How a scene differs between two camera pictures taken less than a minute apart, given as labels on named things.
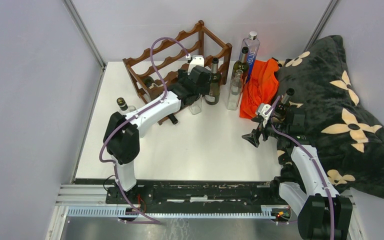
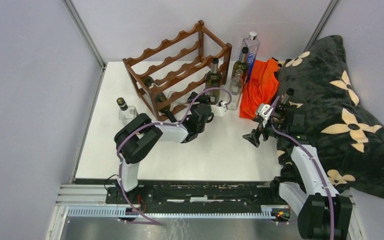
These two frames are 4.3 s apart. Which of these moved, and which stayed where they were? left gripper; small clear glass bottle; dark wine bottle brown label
Moved: left gripper
Stayed: small clear glass bottle; dark wine bottle brown label
